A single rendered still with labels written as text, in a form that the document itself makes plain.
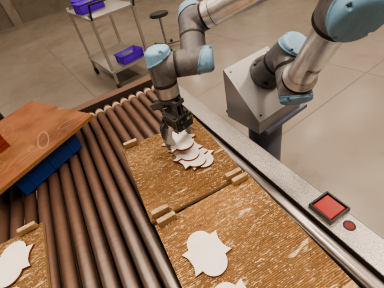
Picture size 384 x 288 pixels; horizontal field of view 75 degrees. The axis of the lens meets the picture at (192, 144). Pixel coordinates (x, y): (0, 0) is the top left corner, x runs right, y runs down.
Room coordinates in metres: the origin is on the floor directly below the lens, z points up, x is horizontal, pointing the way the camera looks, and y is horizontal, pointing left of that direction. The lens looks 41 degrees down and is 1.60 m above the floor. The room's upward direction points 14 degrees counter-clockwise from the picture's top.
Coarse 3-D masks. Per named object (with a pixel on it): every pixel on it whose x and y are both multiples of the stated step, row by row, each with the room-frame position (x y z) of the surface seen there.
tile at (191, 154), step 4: (196, 144) 0.73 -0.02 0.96; (192, 148) 0.72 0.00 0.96; (196, 148) 0.71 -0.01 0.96; (200, 148) 0.71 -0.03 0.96; (176, 152) 0.72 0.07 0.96; (180, 152) 0.71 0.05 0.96; (184, 152) 0.71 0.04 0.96; (188, 152) 0.70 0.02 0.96; (192, 152) 0.69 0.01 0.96; (196, 152) 0.69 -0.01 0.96; (176, 156) 0.70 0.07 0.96; (180, 156) 0.69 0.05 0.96; (184, 156) 0.68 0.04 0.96; (188, 156) 0.68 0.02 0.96; (192, 156) 0.67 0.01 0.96; (196, 156) 0.67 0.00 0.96; (180, 160) 0.68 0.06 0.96; (184, 160) 0.67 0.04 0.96; (188, 160) 0.66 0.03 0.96; (192, 160) 0.66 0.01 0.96
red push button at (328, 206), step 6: (324, 198) 0.40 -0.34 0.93; (330, 198) 0.39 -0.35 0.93; (318, 204) 0.38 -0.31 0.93; (324, 204) 0.38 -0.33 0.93; (330, 204) 0.37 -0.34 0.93; (336, 204) 0.37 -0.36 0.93; (324, 210) 0.36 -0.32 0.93; (330, 210) 0.36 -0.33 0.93; (336, 210) 0.35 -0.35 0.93; (342, 210) 0.35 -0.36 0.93; (330, 216) 0.34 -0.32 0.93
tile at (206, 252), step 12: (192, 240) 0.36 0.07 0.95; (204, 240) 0.35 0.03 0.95; (216, 240) 0.35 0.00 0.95; (192, 252) 0.33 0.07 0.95; (204, 252) 0.32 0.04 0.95; (216, 252) 0.31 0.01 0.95; (228, 252) 0.31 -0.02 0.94; (192, 264) 0.30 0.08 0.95; (204, 264) 0.29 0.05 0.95; (216, 264) 0.28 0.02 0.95; (216, 276) 0.26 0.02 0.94
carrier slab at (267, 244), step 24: (216, 192) 0.51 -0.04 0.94; (240, 192) 0.49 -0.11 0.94; (264, 192) 0.46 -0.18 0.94; (192, 216) 0.44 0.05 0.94; (216, 216) 0.42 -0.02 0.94; (240, 216) 0.40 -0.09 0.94; (264, 216) 0.39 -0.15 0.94; (288, 216) 0.37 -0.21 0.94; (168, 240) 0.39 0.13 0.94; (240, 240) 0.33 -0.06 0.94; (264, 240) 0.32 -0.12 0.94; (288, 240) 0.30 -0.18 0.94; (312, 240) 0.29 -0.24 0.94; (240, 264) 0.27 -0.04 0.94; (264, 264) 0.26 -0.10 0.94; (288, 264) 0.24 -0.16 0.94; (312, 264) 0.23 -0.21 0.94; (336, 264) 0.22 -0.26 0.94
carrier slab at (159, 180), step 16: (144, 144) 0.85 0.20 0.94; (160, 144) 0.82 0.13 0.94; (208, 144) 0.75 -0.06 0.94; (128, 160) 0.77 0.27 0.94; (144, 160) 0.75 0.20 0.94; (160, 160) 0.73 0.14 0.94; (224, 160) 0.64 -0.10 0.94; (144, 176) 0.66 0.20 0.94; (160, 176) 0.64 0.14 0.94; (176, 176) 0.62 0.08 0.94; (192, 176) 0.60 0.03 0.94; (208, 176) 0.59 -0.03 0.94; (224, 176) 0.57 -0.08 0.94; (144, 192) 0.59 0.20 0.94; (160, 192) 0.57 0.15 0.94; (176, 192) 0.55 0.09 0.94; (192, 192) 0.53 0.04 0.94; (208, 192) 0.52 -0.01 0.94; (176, 208) 0.49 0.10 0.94
